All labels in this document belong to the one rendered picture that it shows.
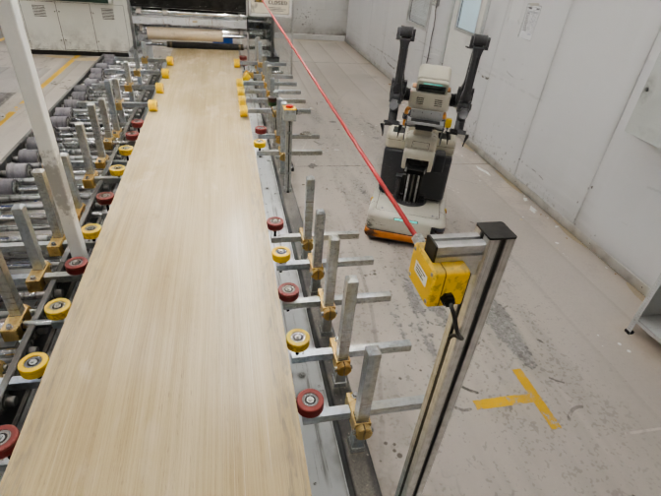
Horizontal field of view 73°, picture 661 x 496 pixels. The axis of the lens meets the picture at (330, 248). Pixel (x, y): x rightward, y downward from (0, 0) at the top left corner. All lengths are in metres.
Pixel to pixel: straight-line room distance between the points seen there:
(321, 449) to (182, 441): 0.50
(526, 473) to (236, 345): 1.59
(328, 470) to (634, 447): 1.80
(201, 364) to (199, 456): 0.30
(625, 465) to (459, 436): 0.80
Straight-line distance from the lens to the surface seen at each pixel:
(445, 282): 0.59
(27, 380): 1.68
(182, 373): 1.46
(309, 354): 1.58
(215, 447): 1.30
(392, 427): 2.46
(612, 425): 2.96
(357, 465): 1.51
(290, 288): 1.71
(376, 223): 3.59
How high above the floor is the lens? 1.99
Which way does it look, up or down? 34 degrees down
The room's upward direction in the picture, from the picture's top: 5 degrees clockwise
